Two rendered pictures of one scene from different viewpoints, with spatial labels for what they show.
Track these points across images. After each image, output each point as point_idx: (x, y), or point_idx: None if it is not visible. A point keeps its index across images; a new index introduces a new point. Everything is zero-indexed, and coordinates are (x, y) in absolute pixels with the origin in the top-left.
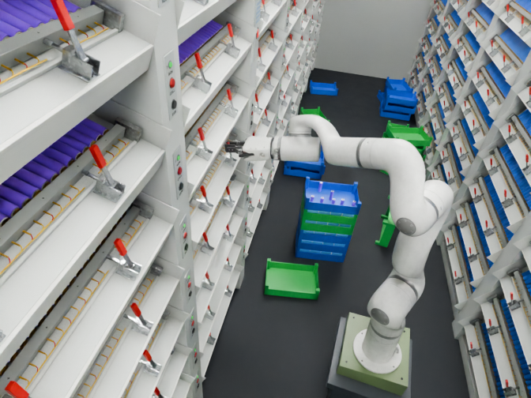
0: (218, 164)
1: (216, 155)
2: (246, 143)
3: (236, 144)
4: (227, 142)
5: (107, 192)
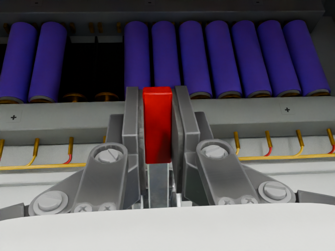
0: (71, 164)
1: (107, 123)
2: (133, 234)
3: (180, 156)
4: (159, 87)
5: None
